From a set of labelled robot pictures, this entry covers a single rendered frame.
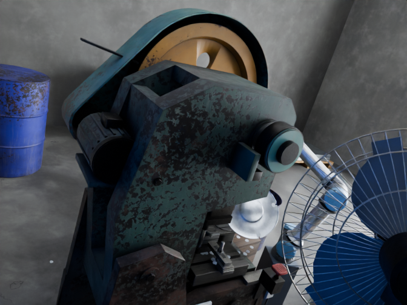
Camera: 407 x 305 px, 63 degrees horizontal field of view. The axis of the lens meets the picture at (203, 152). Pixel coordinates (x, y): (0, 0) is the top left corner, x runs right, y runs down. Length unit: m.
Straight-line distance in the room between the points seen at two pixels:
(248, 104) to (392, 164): 0.53
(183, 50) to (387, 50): 5.15
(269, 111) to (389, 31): 5.39
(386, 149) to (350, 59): 5.93
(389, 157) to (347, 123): 5.70
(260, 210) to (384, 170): 0.96
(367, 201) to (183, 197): 0.63
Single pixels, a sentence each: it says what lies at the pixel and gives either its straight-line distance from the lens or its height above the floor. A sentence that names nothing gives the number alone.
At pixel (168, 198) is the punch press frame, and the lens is 1.19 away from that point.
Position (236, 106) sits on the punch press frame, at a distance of 1.17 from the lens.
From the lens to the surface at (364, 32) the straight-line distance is 6.79.
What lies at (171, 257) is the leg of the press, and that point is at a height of 0.87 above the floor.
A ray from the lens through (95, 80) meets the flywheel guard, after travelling 1.54.
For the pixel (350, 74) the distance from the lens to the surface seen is 6.73.
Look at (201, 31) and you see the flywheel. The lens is 1.64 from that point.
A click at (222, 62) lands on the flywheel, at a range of 1.77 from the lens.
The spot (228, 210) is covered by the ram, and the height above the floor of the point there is 0.92.
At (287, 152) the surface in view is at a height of 1.34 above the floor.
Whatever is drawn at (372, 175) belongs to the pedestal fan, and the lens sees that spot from 0.90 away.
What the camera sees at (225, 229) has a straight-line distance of 1.69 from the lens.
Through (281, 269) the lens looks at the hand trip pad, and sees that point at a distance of 1.63.
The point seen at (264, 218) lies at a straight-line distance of 1.77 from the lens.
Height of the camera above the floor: 1.66
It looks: 20 degrees down
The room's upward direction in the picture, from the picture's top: 16 degrees clockwise
